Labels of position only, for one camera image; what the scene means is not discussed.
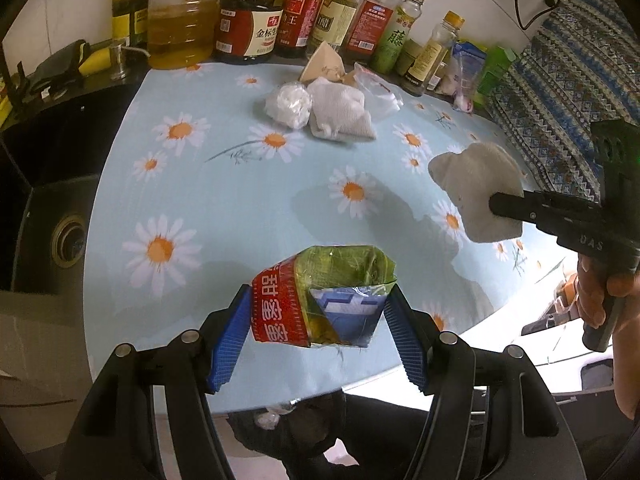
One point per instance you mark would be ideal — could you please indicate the large soy sauce jug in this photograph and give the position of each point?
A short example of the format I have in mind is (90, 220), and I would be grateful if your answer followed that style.
(250, 30)

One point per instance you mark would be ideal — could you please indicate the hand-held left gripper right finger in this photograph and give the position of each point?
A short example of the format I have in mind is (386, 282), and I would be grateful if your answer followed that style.
(407, 340)

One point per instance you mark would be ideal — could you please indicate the black trash bin bag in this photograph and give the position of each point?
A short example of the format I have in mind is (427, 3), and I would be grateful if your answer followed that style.
(300, 430)

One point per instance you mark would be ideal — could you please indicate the bottle with green label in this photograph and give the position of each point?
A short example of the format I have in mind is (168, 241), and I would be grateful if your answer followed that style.
(397, 40)

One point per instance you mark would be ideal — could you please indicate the red and green snack wrapper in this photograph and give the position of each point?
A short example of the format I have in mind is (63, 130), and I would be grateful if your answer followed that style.
(280, 300)

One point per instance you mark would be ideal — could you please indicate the clear bottle with red label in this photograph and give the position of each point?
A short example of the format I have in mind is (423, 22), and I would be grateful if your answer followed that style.
(367, 30)

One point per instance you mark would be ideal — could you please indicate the clear bottle with beige label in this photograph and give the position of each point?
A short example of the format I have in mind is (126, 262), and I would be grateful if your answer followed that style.
(335, 20)

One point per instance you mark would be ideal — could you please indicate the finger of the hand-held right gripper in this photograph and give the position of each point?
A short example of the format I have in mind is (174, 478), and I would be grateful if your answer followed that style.
(515, 207)

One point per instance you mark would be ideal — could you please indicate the green and yellow label bottle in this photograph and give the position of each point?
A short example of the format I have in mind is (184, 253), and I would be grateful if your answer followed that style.
(127, 10)

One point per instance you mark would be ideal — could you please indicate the brown paper scrap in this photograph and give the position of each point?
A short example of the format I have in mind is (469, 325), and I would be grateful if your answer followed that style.
(325, 62)

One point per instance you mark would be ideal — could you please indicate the person's right hand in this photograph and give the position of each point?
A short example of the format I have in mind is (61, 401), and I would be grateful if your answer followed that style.
(625, 350)

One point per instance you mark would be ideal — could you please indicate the metal soap dispenser pump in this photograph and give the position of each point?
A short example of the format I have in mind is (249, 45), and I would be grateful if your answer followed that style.
(117, 60)

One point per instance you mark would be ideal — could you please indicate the person's black pants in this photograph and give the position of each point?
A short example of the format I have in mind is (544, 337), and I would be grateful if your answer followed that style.
(380, 435)

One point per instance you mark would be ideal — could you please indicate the black kitchen faucet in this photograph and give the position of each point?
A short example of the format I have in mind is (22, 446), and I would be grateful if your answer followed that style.
(17, 85)

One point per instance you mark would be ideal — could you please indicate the blue patterned cloth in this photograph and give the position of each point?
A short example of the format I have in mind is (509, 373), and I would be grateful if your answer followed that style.
(565, 60)

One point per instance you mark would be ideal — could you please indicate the clear plastic bag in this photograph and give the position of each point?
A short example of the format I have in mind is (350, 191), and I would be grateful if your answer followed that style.
(380, 95)

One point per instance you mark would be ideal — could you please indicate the yellow sponge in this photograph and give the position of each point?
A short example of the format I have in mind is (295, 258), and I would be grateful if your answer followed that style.
(97, 60)

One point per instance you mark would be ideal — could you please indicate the green carton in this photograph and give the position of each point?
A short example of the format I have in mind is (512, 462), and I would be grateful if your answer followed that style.
(497, 70)

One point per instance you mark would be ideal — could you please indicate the black cloth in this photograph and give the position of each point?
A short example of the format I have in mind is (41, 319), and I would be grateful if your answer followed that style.
(60, 62)

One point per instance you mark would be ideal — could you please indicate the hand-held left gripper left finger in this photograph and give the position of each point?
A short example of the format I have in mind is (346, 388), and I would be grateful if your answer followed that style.
(230, 345)

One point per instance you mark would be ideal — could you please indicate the dark bottle with red label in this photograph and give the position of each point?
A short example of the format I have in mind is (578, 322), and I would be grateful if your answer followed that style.
(300, 10)

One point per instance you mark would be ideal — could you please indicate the metal sink drain strainer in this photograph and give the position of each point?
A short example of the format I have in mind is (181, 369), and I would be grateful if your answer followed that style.
(67, 240)

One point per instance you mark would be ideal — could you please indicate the blue daisy print tablecloth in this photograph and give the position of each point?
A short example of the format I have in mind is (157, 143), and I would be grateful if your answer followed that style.
(225, 210)

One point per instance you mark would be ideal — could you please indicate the white paper towel bundle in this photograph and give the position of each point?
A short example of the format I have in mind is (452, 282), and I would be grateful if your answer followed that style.
(340, 115)

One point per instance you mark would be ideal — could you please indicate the small yellow cap bottle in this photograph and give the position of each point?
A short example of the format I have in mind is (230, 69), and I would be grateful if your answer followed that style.
(430, 60)

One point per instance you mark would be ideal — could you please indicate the large cooking oil jug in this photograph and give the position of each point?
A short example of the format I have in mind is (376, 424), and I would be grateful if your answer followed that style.
(180, 30)

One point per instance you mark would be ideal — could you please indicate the blue and white plastic bag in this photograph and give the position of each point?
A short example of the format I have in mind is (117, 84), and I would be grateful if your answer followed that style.
(467, 70)

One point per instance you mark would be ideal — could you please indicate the black kitchen sink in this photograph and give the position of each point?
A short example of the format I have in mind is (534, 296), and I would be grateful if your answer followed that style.
(45, 160)

